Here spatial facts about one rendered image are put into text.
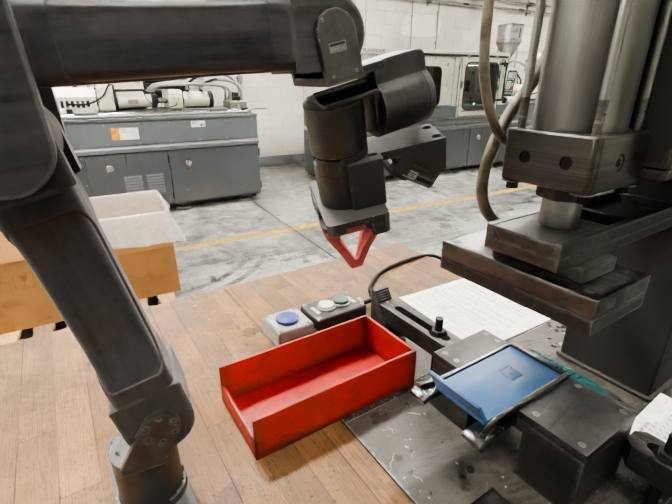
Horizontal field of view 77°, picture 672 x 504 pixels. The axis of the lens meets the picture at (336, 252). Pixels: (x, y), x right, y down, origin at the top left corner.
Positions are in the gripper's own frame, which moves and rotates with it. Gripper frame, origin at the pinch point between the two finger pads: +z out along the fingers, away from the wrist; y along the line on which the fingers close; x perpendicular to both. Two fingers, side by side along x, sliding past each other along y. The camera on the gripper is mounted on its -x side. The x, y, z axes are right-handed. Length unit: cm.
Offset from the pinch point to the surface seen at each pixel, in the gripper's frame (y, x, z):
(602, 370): -8.2, -33.6, 26.1
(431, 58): 521, -233, 124
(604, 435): -22.3, -18.7, 11.9
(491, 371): -11.3, -12.6, 12.9
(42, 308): 148, 137, 100
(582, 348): -4.6, -32.7, 24.8
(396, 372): -4.1, -2.7, 18.1
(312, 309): 16.3, 6.3, 21.9
